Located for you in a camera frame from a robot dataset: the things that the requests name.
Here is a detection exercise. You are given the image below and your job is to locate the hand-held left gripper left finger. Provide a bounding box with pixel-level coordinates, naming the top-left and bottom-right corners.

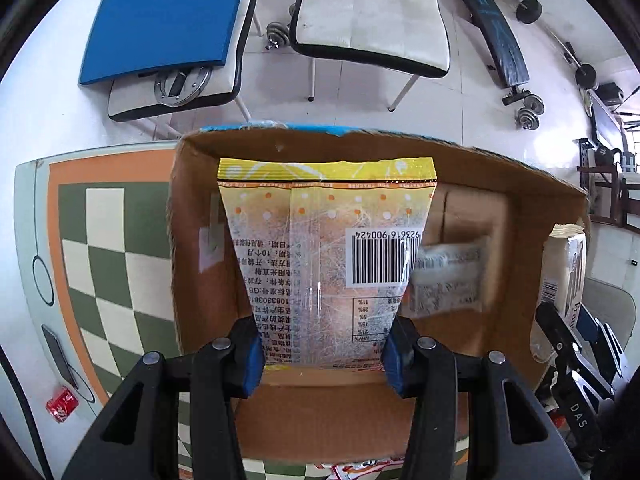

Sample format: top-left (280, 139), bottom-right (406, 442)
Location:
top-left (60, 316), bottom-right (263, 480)

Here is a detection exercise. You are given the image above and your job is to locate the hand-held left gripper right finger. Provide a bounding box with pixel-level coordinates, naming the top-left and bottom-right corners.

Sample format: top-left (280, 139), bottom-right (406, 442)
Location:
top-left (382, 317), bottom-right (585, 480)

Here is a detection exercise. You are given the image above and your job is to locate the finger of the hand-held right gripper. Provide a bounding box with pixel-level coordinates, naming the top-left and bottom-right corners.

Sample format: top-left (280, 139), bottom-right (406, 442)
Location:
top-left (536, 301), bottom-right (617, 401)
top-left (575, 316), bottom-right (632, 378)

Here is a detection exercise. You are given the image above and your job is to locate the cream snack packet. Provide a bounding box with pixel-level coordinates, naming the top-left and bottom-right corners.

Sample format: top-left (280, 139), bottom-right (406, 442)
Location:
top-left (537, 222), bottom-right (587, 331)

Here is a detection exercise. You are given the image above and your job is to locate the brown cardboard box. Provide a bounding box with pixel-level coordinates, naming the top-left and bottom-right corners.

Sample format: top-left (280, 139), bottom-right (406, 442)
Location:
top-left (167, 120), bottom-right (592, 463)

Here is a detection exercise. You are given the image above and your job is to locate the yellow translucent snack packet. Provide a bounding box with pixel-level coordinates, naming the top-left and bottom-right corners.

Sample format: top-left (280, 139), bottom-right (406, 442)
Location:
top-left (216, 157), bottom-right (440, 372)

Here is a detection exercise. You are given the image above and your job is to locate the grey chair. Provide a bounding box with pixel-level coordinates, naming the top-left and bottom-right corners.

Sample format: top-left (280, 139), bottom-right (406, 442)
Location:
top-left (582, 277), bottom-right (638, 361)

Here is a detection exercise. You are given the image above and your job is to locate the white snack packet dark print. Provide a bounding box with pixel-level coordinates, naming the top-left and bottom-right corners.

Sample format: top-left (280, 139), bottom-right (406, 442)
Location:
top-left (407, 241), bottom-right (493, 318)

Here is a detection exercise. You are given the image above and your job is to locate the white orange snack packet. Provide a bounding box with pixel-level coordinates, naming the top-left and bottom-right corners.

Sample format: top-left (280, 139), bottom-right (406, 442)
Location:
top-left (327, 459), bottom-right (403, 480)

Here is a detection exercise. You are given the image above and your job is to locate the dark wooden chair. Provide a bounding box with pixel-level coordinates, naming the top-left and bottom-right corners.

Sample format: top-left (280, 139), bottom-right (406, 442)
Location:
top-left (577, 139), bottom-right (640, 233)

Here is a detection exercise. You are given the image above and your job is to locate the black phone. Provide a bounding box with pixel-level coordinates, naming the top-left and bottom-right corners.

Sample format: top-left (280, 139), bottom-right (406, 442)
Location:
top-left (41, 325), bottom-right (80, 390)

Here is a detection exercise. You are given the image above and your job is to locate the green checkered table mat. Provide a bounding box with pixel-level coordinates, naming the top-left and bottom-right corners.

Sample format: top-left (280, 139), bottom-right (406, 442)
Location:
top-left (14, 142), bottom-right (471, 480)

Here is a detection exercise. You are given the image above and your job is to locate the small black box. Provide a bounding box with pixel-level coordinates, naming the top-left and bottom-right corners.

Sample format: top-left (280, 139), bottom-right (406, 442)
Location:
top-left (597, 82), bottom-right (623, 106)

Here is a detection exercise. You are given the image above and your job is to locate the white padded chair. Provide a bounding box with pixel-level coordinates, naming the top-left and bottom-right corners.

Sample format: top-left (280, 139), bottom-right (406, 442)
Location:
top-left (102, 0), bottom-right (261, 138)
top-left (289, 0), bottom-right (451, 112)

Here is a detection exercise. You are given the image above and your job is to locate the black sit-up bench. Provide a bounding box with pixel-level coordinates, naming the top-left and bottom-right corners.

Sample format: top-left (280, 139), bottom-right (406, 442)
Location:
top-left (442, 0), bottom-right (531, 88)

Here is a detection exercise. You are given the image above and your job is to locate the long barbell with plates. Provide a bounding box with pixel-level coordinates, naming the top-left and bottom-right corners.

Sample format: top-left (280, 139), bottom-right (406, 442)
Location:
top-left (515, 0), bottom-right (599, 91)

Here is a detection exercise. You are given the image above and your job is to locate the blue seat cushion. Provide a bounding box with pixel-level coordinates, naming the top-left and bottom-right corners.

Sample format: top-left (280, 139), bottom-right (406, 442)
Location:
top-left (77, 0), bottom-right (250, 87)

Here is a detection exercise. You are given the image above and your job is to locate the silver metal ring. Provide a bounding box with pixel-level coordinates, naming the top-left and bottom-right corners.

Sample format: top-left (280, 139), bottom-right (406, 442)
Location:
top-left (154, 66), bottom-right (213, 107)

